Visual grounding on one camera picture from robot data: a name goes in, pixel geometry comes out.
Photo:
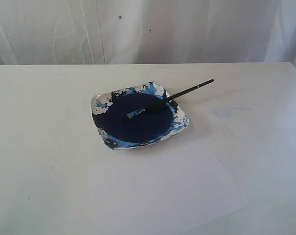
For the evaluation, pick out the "black paintbrush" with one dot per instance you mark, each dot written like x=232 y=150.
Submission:
x=156 y=104

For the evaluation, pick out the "white paper sheet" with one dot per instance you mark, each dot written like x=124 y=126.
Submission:
x=161 y=189

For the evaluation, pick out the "white square paint dish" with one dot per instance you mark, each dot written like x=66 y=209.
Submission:
x=145 y=129

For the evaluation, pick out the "white backdrop curtain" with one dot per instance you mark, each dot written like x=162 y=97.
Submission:
x=146 y=31

